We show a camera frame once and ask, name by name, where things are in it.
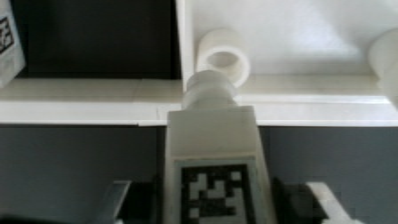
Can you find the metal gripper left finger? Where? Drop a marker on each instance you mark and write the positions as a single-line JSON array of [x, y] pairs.
[[127, 204]]

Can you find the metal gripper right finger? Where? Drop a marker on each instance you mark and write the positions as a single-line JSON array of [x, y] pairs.
[[308, 205]]

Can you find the white front fence bar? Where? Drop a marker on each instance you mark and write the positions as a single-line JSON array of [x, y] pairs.
[[303, 100]]

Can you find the white square table top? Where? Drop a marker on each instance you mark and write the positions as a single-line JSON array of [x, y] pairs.
[[301, 49]]

